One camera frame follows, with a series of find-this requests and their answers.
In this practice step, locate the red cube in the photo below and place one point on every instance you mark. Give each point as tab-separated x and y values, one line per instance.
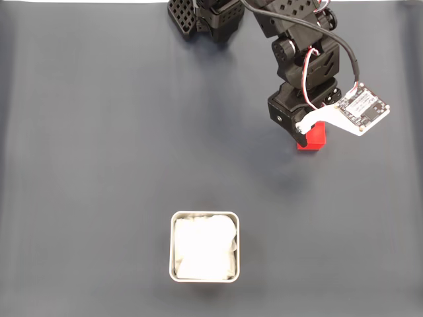
317	137

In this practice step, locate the beige square box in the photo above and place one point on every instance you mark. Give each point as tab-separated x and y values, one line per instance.
172	247

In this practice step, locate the white tissue paper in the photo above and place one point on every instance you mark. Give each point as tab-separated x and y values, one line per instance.
205	247

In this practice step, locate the dark grey table mat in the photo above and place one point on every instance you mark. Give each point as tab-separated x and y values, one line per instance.
99	165

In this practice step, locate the camera board on white mount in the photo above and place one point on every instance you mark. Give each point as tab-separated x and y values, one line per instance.
360	110

